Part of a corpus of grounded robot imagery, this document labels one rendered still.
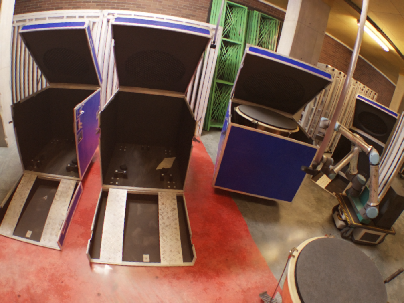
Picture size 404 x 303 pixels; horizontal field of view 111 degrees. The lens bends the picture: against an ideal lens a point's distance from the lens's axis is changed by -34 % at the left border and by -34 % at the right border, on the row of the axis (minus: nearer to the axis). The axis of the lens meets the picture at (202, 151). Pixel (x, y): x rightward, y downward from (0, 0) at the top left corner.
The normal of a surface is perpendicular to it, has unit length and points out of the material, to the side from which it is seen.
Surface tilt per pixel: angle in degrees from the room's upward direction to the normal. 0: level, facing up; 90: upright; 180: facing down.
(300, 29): 90
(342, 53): 90
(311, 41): 90
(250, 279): 0
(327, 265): 0
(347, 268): 0
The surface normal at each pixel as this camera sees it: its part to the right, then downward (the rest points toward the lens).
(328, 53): 0.25, 0.49
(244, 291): 0.20, -0.87
